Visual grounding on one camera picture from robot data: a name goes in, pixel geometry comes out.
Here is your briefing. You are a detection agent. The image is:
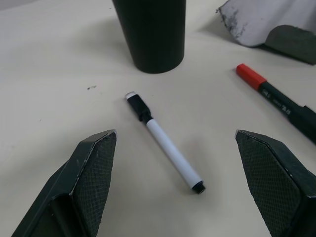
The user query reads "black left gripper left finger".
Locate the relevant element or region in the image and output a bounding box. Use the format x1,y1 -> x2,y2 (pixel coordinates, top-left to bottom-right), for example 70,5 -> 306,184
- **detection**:
10,129 -> 118,237

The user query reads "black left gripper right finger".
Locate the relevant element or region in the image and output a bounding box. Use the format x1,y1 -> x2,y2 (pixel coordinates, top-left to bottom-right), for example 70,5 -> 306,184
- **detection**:
235,129 -> 316,237

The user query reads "black marker with red cap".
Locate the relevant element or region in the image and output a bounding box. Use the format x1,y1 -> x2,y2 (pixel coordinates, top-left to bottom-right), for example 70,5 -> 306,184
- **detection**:
235,63 -> 316,147

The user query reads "white marker with black cap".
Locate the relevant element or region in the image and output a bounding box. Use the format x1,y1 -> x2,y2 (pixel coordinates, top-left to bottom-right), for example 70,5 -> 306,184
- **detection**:
124,91 -> 206,195

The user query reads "white whiteboard eraser black felt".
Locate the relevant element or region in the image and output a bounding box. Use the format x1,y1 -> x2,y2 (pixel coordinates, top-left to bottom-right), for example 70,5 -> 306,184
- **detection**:
215,0 -> 316,66

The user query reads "black cylindrical pen holder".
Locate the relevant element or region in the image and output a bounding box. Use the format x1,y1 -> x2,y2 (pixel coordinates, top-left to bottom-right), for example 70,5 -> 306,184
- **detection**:
112,0 -> 186,75

